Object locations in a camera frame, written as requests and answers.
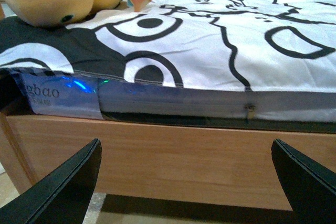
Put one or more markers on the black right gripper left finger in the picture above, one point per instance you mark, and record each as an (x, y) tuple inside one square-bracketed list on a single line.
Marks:
[(63, 196)]

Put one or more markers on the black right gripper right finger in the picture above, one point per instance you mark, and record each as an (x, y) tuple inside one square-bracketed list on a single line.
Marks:
[(308, 185)]

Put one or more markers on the white mattress with zipper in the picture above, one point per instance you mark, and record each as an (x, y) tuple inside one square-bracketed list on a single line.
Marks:
[(90, 98)]

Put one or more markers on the black and white patterned blanket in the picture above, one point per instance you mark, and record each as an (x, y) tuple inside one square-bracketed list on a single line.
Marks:
[(225, 45)]

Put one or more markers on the wooden bed frame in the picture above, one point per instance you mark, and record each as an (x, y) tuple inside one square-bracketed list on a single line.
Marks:
[(187, 158)]

